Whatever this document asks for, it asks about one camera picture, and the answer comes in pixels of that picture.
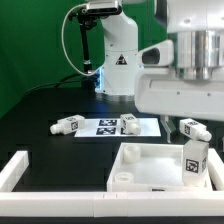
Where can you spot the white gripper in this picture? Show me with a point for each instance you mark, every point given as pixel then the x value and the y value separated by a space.
pixel 159 91

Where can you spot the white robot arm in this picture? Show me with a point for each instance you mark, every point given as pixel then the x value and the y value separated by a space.
pixel 182 73

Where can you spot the white marker sheet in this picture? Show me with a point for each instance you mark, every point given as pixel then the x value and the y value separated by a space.
pixel 112 128

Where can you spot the white U-shaped fence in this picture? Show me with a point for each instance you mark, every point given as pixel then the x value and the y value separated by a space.
pixel 99 204

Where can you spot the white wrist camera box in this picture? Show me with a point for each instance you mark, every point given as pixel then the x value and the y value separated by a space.
pixel 158 55

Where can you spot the black camera stand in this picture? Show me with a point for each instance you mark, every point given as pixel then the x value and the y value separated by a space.
pixel 86 22

